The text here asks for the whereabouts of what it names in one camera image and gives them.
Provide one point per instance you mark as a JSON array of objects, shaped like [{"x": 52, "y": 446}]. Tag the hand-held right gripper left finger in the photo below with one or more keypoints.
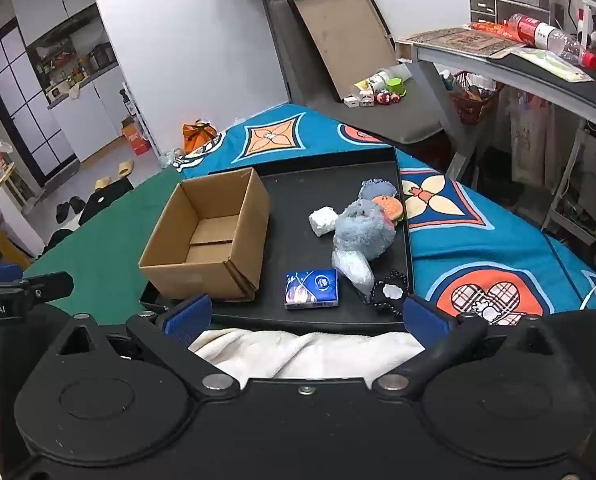
[{"x": 187, "y": 315}]

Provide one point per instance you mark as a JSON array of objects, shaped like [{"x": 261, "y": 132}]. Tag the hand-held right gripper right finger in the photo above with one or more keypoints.
[{"x": 425, "y": 319}]

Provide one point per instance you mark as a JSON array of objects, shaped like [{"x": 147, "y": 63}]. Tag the black frilly scrunchie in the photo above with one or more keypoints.
[{"x": 375, "y": 294}]

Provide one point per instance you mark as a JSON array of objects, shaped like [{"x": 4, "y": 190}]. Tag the clear plastic bag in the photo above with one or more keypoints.
[{"x": 350, "y": 267}]

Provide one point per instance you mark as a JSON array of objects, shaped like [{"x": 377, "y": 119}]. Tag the blue plush toy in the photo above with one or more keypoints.
[{"x": 363, "y": 225}]

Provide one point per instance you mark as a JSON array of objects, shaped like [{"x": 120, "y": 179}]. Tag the hamburger plush toy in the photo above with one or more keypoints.
[{"x": 392, "y": 208}]

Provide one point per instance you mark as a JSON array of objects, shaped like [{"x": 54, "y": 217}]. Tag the blue tissue pack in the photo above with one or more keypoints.
[{"x": 310, "y": 289}]

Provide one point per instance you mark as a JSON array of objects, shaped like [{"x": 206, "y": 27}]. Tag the blue fluffy puff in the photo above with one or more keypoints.
[{"x": 378, "y": 187}]

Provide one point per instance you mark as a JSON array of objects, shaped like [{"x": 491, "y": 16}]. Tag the white tissue wad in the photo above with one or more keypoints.
[{"x": 323, "y": 221}]

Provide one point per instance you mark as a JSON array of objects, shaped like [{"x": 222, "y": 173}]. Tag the black tray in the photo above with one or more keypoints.
[{"x": 288, "y": 200}]

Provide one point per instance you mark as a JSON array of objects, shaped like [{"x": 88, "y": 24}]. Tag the dark clothes pile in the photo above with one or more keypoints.
[{"x": 57, "y": 240}]

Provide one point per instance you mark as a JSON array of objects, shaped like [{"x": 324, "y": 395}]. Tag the black slipper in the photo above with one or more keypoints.
[
  {"x": 62, "y": 212},
  {"x": 77, "y": 205}
]

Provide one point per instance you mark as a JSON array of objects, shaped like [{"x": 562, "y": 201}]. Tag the green blanket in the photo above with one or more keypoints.
[{"x": 112, "y": 230}]

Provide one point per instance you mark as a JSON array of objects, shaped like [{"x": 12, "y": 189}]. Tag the blue patterned blanket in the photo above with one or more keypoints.
[{"x": 478, "y": 240}]

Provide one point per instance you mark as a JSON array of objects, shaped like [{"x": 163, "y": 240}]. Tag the black dotted cube stool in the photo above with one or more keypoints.
[{"x": 105, "y": 200}]

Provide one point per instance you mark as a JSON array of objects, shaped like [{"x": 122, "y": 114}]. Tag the yellow slipper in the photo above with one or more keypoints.
[
  {"x": 126, "y": 168},
  {"x": 101, "y": 183}
]

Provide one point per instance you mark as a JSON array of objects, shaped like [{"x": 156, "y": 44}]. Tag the white fleece blanket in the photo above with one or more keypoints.
[{"x": 303, "y": 355}]

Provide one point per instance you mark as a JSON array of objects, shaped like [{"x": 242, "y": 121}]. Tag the grey plastic bag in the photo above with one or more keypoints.
[{"x": 170, "y": 159}]

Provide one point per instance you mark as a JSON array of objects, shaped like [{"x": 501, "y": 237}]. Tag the black-framed sliding door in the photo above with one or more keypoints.
[{"x": 22, "y": 110}]

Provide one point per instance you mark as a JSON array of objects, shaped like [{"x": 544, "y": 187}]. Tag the white kitchen cabinet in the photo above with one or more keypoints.
[{"x": 87, "y": 120}]

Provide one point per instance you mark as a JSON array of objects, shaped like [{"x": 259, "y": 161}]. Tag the orange cardboard box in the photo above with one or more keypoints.
[{"x": 136, "y": 140}]

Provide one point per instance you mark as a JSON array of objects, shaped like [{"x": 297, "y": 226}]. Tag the orange bag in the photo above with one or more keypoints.
[{"x": 198, "y": 136}]

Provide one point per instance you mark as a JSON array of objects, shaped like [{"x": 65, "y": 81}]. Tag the white metal rack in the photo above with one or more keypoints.
[{"x": 573, "y": 180}]

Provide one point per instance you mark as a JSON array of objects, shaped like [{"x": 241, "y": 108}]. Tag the white tote bag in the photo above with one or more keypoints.
[{"x": 528, "y": 140}]

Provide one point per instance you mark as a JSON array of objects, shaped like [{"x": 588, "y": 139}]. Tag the red basket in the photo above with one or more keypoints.
[{"x": 473, "y": 105}]

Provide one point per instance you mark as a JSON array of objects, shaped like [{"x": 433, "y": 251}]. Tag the kitchen counter clutter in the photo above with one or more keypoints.
[{"x": 72, "y": 65}]

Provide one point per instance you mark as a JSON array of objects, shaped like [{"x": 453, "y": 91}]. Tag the red toy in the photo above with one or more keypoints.
[{"x": 387, "y": 97}]

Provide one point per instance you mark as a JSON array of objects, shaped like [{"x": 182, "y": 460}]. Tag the small white box toy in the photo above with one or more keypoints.
[{"x": 367, "y": 99}]

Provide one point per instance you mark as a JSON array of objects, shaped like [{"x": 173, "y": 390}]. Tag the white charger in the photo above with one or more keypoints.
[{"x": 352, "y": 102}]

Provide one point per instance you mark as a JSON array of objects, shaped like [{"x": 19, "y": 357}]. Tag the green toy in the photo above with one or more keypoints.
[{"x": 396, "y": 86}]

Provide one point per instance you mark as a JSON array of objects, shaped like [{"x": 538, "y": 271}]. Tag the grey desk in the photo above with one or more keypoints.
[{"x": 478, "y": 67}]

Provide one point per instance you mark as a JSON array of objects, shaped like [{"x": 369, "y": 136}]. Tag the black desk mat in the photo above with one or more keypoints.
[{"x": 528, "y": 67}]

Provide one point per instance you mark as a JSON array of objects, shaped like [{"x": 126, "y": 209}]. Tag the brown patterned flat box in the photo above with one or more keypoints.
[{"x": 458, "y": 40}]

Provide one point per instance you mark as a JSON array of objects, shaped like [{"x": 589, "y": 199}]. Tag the green white packet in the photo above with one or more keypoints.
[{"x": 553, "y": 64}]

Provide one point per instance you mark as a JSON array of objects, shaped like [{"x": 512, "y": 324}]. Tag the red packet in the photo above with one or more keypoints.
[{"x": 493, "y": 30}]

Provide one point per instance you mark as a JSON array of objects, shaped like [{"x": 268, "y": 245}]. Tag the clear bottle red label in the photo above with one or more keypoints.
[{"x": 543, "y": 32}]

